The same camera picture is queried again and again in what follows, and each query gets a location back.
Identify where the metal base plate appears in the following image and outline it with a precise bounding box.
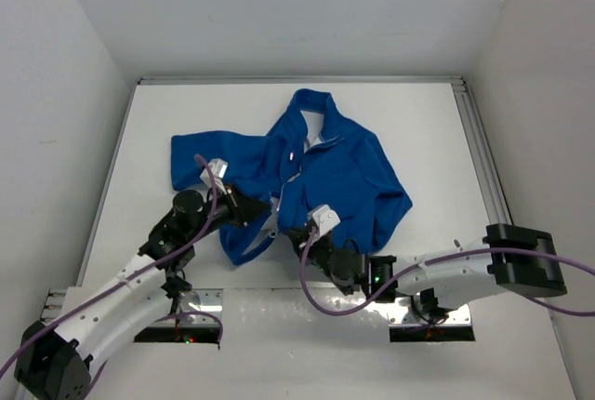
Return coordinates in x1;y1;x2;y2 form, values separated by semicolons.
41;288;472;329

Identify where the blue zip jacket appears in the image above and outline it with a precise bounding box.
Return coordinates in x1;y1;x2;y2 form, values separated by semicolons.
170;88;413;266

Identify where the purple cable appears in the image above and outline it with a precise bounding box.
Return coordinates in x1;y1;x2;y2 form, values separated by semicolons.
299;227;595;317
0;153;229;396

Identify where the aluminium frame rail back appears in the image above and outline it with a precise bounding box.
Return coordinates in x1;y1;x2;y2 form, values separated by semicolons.
138;75;466;86

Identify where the aluminium frame rail right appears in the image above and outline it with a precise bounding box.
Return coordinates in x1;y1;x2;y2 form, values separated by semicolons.
451;78;513;224

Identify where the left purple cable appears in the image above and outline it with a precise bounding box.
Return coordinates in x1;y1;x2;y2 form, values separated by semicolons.
0;153;229;396

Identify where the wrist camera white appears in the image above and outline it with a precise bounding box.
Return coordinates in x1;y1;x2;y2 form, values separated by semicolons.
309;205;340;236
200;158;229;191

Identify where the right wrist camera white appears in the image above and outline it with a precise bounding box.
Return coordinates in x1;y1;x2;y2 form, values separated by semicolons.
309;205;340;236

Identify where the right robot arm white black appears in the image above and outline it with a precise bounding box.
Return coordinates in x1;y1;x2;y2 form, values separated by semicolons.
288;222;567;324

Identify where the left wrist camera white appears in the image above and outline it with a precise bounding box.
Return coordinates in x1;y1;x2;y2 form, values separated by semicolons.
200;158;229;191

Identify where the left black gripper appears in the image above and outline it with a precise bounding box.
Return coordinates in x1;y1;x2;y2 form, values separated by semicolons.
186;180;269;243

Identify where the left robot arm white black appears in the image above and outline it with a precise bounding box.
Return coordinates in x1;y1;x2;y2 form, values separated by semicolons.
11;185;270;399

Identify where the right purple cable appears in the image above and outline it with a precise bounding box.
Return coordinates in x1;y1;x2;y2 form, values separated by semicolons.
299;227;595;317

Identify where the aluminium frame rail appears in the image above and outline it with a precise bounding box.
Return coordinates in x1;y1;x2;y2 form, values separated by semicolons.
138;75;466;86
451;78;513;224

